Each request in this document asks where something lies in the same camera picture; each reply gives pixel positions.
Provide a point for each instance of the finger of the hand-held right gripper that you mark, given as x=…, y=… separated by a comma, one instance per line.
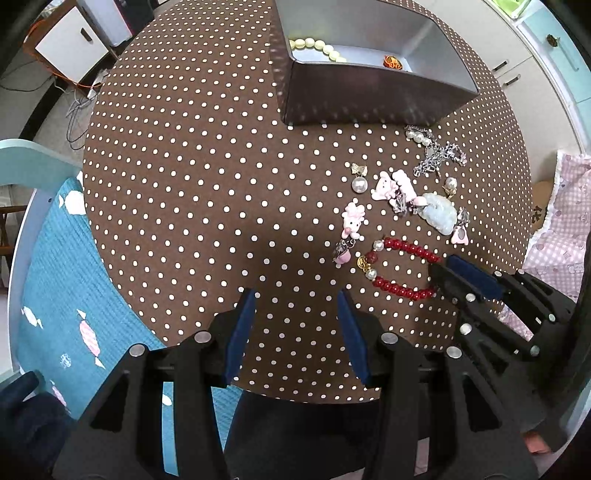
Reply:
x=475, y=277
x=450, y=284

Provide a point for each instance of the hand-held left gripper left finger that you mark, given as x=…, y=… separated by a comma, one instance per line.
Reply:
x=238, y=334

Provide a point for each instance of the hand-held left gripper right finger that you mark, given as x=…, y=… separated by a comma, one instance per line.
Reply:
x=355, y=344

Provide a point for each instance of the small pink crystal charm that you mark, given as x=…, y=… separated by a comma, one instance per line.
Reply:
x=459, y=236

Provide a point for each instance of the pale jade pendant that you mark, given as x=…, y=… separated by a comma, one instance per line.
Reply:
x=438, y=212

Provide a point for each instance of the gold pearl earring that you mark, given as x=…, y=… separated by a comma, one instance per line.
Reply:
x=451, y=183

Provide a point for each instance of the pink charm with crystals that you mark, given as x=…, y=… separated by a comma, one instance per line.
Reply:
x=405, y=182

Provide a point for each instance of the pink bear charm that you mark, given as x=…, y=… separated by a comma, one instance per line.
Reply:
x=383, y=188

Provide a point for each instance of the pearl earring with bow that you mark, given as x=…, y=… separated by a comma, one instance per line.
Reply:
x=360, y=185

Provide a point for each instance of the silver metal box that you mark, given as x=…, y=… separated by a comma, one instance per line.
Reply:
x=369, y=97

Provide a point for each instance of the pink checked blanket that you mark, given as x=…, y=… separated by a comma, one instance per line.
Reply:
x=568, y=207

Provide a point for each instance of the blue candy print blanket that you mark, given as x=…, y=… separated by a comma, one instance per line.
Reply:
x=60, y=277

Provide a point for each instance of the dark blue cloth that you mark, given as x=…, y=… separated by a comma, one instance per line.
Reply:
x=27, y=424

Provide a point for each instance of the orange knot charm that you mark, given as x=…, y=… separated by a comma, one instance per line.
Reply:
x=392, y=62

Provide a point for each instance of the light blue drawer cabinet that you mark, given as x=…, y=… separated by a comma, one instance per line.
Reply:
x=563, y=60

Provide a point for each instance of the white counter cabinets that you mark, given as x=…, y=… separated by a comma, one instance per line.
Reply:
x=508, y=41

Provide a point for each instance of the light blue chair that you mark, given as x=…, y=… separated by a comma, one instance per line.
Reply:
x=32, y=152

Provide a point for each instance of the small white cabinet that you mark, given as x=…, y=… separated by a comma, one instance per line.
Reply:
x=69, y=41

